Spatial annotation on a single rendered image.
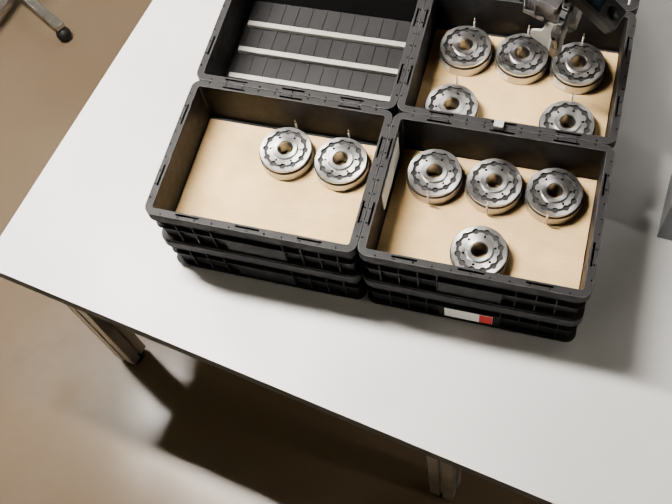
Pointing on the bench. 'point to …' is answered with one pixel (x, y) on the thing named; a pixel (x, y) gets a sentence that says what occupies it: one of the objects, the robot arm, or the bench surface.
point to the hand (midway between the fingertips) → (565, 41)
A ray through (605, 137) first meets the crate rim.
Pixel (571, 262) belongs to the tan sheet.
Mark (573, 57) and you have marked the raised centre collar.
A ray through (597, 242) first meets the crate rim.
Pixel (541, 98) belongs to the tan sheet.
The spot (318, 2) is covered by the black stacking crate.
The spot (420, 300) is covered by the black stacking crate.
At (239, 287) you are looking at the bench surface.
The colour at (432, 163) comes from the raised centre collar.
